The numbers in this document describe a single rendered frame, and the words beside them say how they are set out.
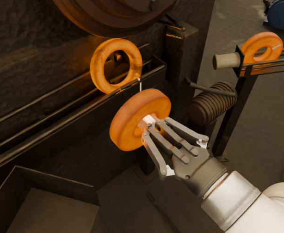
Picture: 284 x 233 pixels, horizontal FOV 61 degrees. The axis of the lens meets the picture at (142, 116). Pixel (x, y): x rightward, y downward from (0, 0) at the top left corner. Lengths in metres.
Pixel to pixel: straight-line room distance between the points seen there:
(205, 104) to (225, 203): 0.65
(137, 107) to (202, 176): 0.17
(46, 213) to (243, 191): 0.49
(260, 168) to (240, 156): 0.12
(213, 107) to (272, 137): 0.78
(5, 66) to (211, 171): 0.54
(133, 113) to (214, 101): 0.63
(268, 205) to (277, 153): 1.25
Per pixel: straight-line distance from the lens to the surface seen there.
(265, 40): 1.02
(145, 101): 0.47
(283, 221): 0.43
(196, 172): 0.43
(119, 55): 0.87
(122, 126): 0.47
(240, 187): 0.43
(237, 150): 1.59
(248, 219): 0.42
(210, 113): 1.03
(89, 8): 0.58
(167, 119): 0.51
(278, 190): 0.56
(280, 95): 2.06
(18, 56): 0.72
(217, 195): 0.42
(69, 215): 0.69
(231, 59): 1.01
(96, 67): 0.75
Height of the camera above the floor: 1.23
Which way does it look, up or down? 48 degrees down
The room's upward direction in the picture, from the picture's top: straight up
